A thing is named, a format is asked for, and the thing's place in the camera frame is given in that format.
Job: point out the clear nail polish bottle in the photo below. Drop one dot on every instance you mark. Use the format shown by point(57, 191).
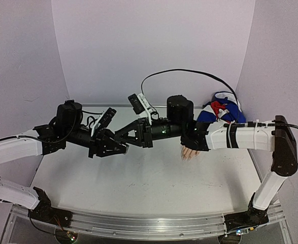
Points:
point(125, 149)

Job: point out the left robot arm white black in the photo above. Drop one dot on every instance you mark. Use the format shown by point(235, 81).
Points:
point(17, 149)

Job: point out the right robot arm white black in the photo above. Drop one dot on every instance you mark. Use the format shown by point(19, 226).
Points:
point(275, 136)

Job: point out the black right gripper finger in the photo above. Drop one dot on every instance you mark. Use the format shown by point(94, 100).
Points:
point(133, 141)
point(133, 131)

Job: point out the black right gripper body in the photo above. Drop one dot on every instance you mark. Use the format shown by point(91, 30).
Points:
point(143, 132)

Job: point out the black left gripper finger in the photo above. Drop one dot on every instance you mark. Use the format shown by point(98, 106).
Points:
point(107, 139)
point(104, 152)

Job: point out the blue white red jacket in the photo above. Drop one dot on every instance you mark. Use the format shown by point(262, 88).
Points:
point(223, 106)

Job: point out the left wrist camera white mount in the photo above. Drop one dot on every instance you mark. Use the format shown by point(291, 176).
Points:
point(99, 128)

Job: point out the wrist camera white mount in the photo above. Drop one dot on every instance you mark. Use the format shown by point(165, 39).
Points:
point(99, 128)
point(143, 108)

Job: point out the mannequin hand with long nails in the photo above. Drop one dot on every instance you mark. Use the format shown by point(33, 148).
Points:
point(188, 154)

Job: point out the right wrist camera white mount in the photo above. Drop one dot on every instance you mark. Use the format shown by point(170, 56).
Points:
point(143, 108)

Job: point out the aluminium front rail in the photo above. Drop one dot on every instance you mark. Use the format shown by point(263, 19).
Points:
point(152, 228)

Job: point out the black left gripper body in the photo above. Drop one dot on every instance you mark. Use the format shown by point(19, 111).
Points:
point(72, 138)

